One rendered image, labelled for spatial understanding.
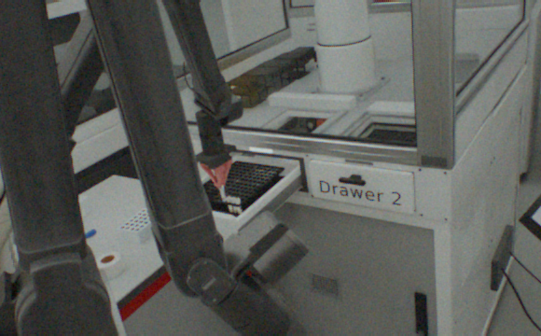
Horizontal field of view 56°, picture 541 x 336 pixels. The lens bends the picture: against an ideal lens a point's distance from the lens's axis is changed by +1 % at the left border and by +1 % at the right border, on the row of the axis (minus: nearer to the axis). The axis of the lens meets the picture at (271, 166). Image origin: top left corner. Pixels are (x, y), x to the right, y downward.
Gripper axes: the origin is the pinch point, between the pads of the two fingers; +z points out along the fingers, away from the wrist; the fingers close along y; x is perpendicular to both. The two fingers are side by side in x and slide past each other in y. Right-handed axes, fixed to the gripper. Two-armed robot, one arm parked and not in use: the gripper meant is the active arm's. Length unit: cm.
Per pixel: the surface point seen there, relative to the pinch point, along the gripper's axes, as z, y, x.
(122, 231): 16.5, 11.3, -32.1
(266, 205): 7.5, -5.9, 9.2
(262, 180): 4.8, -13.3, 2.8
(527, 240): 91, -145, 47
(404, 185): 3.9, -23.3, 39.8
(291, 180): 6.5, -19.1, 8.4
